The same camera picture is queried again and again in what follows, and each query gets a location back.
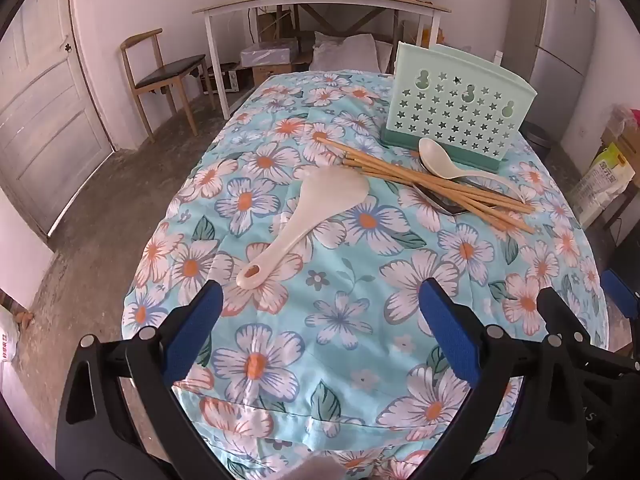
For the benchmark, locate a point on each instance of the pile of wooden chopsticks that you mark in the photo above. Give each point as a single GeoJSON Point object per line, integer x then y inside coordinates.
{"type": "Point", "coordinates": [400, 172]}

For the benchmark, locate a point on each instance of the white and green sack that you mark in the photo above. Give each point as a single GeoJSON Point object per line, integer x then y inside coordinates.
{"type": "Point", "coordinates": [602, 180]}

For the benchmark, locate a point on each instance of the floral blue blanket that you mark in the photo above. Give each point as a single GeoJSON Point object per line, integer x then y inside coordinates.
{"type": "Point", "coordinates": [320, 320]}

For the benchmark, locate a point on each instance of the wooden chair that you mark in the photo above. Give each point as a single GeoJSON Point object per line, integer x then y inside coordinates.
{"type": "Point", "coordinates": [170, 72]}

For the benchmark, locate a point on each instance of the metal trash can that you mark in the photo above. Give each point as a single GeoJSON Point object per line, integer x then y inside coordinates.
{"type": "Point", "coordinates": [537, 140]}

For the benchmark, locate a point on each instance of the white rice paddle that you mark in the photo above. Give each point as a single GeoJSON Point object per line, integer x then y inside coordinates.
{"type": "Point", "coordinates": [325, 195]}

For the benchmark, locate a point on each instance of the white pillow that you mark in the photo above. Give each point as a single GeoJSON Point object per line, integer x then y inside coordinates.
{"type": "Point", "coordinates": [345, 52]}

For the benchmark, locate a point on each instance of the mint green utensil holder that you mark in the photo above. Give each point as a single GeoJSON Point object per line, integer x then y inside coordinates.
{"type": "Point", "coordinates": [450, 105]}

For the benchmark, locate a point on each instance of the grey refrigerator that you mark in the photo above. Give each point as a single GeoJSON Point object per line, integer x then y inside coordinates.
{"type": "Point", "coordinates": [565, 35]}

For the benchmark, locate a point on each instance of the small dark appliance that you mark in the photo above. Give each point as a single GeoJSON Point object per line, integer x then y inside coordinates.
{"type": "Point", "coordinates": [222, 79]}

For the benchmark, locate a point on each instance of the white plastic bag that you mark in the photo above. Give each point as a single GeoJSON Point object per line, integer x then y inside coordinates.
{"type": "Point", "coordinates": [7, 335]}

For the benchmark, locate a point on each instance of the plastic wrapped box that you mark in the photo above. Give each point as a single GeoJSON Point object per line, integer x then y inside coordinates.
{"type": "Point", "coordinates": [267, 52]}

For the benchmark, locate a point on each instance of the white plastic spoon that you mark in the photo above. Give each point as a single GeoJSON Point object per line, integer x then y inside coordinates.
{"type": "Point", "coordinates": [435, 152]}

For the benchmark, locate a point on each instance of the white desk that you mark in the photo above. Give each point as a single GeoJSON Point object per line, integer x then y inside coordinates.
{"type": "Point", "coordinates": [320, 0]}

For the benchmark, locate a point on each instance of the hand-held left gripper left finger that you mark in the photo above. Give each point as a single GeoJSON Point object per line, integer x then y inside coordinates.
{"type": "Point", "coordinates": [192, 330]}

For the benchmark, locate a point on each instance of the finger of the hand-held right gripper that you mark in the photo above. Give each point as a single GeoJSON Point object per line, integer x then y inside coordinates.
{"type": "Point", "coordinates": [552, 310]}
{"type": "Point", "coordinates": [620, 294]}

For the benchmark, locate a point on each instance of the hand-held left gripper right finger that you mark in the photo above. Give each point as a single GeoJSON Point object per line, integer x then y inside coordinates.
{"type": "Point", "coordinates": [450, 330]}

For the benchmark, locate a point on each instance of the cardboard box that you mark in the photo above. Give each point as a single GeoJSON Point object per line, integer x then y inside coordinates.
{"type": "Point", "coordinates": [625, 127]}

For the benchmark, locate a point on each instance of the white wooden door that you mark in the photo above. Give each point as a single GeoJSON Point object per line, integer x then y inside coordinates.
{"type": "Point", "coordinates": [45, 110]}

